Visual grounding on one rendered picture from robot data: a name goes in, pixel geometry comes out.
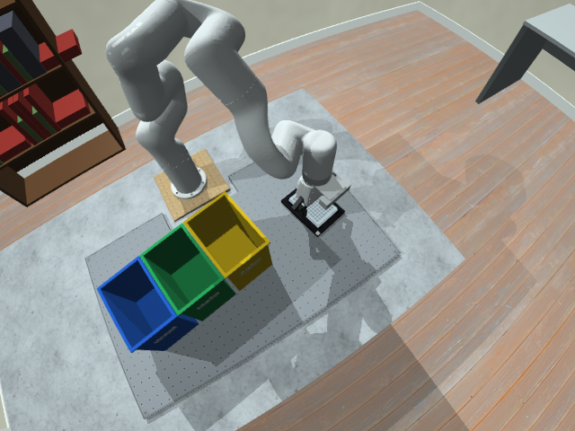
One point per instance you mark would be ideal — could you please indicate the blue bin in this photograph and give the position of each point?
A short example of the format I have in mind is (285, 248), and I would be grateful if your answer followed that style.
(137, 310)

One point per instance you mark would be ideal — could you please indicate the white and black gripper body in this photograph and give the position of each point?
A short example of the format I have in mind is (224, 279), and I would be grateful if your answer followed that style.
(307, 191)

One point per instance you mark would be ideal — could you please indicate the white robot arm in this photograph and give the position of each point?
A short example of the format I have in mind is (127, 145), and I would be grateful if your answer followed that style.
(212, 56)

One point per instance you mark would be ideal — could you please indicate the green bin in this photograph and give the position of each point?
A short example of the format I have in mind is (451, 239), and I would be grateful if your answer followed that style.
(181, 270)

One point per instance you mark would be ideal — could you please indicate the yellow open-top bin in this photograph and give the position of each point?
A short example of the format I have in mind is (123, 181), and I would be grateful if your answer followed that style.
(231, 237)

